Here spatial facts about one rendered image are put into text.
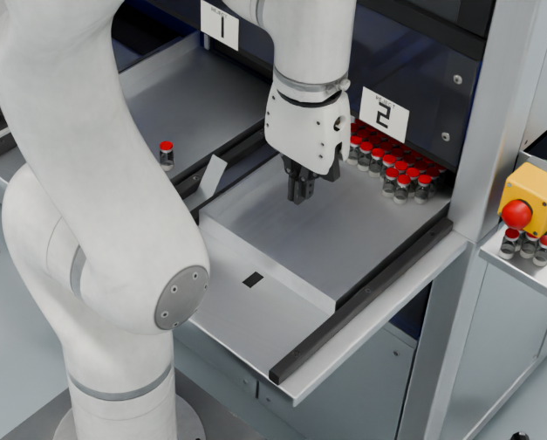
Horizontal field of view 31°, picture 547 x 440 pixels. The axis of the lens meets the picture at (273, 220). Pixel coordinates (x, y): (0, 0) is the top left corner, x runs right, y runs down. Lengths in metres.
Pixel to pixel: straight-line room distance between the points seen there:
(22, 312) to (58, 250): 1.64
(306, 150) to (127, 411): 0.36
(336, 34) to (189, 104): 0.70
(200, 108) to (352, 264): 0.43
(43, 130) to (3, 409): 1.65
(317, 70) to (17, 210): 0.35
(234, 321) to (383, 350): 0.51
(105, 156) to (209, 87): 0.93
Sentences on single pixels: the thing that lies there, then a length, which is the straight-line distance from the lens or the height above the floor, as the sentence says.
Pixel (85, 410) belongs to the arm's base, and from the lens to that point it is 1.13.
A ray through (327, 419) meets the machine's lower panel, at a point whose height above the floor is 0.21.
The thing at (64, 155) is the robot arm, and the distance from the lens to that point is 0.83.
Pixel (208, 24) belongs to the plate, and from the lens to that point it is 1.69.
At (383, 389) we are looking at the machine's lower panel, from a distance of 1.89.
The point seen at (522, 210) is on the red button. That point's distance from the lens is 1.39.
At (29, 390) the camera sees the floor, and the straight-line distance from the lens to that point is 2.43.
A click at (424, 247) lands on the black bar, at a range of 1.47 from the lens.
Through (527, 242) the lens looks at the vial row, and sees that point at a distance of 1.50.
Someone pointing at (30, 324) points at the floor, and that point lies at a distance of 2.56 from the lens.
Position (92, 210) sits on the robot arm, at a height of 1.34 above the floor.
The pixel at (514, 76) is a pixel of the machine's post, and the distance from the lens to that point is 1.33.
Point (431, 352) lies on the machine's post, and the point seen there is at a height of 0.60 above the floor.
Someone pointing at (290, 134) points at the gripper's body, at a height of 1.20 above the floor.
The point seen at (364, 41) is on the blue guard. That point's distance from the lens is 1.46.
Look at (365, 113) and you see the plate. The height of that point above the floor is 1.01.
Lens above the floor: 1.93
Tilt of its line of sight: 44 degrees down
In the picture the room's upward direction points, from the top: 3 degrees clockwise
